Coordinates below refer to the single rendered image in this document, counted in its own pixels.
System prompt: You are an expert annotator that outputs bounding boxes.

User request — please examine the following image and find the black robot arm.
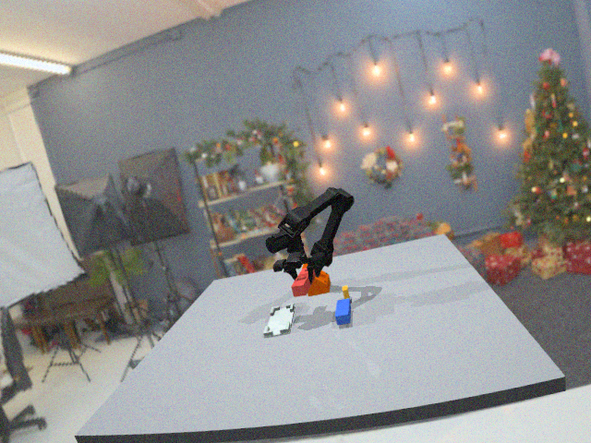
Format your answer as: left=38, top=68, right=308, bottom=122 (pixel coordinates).
left=266, top=187, right=355, bottom=278

